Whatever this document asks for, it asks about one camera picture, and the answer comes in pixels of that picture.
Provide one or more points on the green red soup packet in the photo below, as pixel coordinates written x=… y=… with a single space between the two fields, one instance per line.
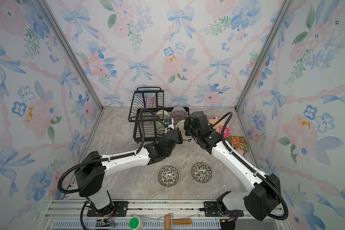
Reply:
x=238 y=142

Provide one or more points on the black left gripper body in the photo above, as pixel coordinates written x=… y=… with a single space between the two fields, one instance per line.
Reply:
x=179 y=141

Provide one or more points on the light green bowl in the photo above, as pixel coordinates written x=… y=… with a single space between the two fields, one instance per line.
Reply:
x=160 y=127

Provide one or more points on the green round button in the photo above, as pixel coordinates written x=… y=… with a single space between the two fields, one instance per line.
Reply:
x=136 y=224

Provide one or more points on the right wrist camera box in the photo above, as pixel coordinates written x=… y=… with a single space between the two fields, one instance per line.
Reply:
x=205 y=127

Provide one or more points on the pink plush doll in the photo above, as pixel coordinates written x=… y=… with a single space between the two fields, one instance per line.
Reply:
x=218 y=125

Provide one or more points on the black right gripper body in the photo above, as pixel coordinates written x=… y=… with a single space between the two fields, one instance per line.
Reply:
x=189 y=126

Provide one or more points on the black wire dish rack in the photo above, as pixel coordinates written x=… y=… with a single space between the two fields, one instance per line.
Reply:
x=145 y=103

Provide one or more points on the cream speckled bowl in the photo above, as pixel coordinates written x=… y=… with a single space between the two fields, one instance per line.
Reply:
x=163 y=114

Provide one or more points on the black floral bowl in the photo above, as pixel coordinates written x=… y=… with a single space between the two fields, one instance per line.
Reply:
x=201 y=172
x=168 y=176

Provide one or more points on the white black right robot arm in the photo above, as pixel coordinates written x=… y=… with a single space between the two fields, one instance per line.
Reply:
x=262 y=197

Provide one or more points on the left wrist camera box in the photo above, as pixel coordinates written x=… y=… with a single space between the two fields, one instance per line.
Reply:
x=165 y=143

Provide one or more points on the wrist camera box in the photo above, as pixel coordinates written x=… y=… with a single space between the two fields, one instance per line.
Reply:
x=165 y=143
x=205 y=127

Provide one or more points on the wooden handled tool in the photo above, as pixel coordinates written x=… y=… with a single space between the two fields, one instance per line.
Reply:
x=169 y=221

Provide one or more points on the cream white bowl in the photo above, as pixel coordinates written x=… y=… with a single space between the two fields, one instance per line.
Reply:
x=180 y=126

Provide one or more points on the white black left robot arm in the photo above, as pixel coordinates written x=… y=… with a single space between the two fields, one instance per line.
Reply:
x=92 y=170

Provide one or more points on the lavender bowl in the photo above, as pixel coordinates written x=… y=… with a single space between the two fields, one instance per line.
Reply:
x=178 y=112

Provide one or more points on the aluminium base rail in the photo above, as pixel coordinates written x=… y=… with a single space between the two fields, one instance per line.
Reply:
x=72 y=214

